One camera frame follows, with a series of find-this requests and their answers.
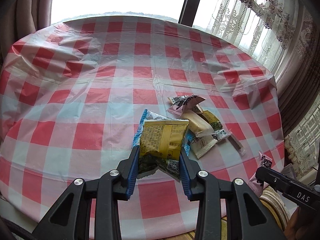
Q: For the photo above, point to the cream snack packet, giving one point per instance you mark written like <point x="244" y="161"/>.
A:
<point x="197" y="123"/>

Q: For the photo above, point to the white lace curtain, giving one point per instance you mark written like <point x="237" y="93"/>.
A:
<point x="250" y="12"/>

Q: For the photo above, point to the blue clear seed packet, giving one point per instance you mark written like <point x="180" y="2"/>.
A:
<point x="152" y="116"/>

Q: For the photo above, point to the beige heavy curtain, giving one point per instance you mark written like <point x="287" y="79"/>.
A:
<point x="300" y="80"/>

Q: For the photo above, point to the brown curtain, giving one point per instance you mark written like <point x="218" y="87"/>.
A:
<point x="27" y="5"/>

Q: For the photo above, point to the white serrated snack packet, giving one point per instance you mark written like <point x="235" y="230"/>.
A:
<point x="202" y="145"/>

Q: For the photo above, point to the red white checked tablecloth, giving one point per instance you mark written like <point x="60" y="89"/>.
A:
<point x="100" y="80"/>

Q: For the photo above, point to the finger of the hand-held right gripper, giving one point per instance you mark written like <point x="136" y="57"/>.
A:
<point x="271" y="178"/>

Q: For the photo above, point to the yellow green pea packet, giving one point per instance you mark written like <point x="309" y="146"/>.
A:
<point x="212" y="120"/>
<point x="160" y="137"/>

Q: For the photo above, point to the person's right hand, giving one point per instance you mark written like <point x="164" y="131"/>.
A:
<point x="298" y="226"/>

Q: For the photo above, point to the dark window frame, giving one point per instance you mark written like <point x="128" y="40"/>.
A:
<point x="192" y="0"/>

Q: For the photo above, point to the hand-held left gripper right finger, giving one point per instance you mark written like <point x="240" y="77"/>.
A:
<point x="186" y="177"/>

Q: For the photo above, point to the dark bar clear wrapper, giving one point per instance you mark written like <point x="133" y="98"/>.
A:
<point x="237" y="145"/>

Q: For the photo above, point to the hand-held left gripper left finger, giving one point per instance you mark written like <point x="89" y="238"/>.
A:
<point x="132" y="170"/>

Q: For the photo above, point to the pink packet black print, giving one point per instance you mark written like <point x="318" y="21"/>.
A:
<point x="265" y="161"/>
<point x="185" y="102"/>

